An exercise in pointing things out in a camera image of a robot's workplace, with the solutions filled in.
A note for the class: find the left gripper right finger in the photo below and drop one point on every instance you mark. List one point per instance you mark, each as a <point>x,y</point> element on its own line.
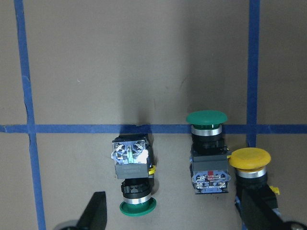
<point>258,210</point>

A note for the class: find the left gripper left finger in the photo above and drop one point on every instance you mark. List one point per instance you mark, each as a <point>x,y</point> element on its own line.
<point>94,216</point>

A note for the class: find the yellow push button middle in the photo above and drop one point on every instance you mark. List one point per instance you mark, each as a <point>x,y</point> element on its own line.
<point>251,173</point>

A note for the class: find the green push button upper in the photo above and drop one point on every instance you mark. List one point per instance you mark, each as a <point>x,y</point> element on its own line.
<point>209,154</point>

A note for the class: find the green push button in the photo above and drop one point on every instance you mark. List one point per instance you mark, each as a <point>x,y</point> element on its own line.
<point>209,154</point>
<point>134,164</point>

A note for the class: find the green push button lower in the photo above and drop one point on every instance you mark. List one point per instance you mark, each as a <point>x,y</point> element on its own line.
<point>134,164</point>

